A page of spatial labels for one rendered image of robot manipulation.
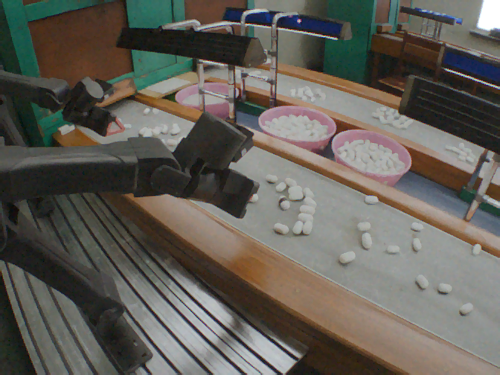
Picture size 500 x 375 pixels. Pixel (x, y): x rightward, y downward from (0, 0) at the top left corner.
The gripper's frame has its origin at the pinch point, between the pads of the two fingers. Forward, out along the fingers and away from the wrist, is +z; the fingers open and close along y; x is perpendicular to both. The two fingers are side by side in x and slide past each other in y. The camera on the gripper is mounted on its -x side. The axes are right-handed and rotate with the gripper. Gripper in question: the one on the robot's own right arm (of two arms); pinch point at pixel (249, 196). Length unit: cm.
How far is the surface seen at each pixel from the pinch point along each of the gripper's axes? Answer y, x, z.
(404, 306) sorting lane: -36.8, 6.8, 9.8
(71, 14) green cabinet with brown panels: 94, -32, -15
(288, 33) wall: 161, -156, 219
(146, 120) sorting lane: 68, -5, 24
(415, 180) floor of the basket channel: -25, -24, 56
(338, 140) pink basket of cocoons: 3, -25, 45
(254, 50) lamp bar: 14.6, -30.2, 0.7
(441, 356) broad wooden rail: -47.0, 10.3, 1.9
